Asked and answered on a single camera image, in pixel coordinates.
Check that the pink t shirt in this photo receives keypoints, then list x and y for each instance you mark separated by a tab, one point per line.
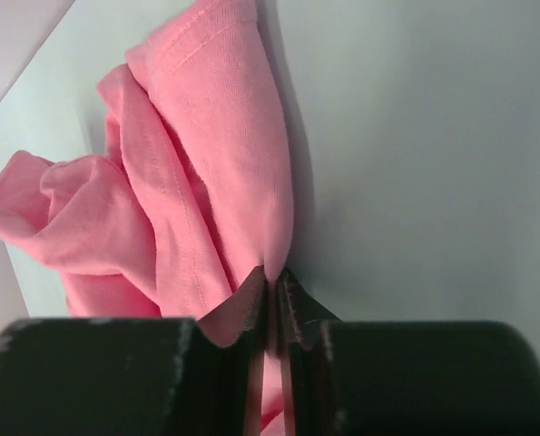
193	192

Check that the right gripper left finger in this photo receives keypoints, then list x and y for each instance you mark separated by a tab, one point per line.
116	376

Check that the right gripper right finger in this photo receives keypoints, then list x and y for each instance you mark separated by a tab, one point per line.
401	378

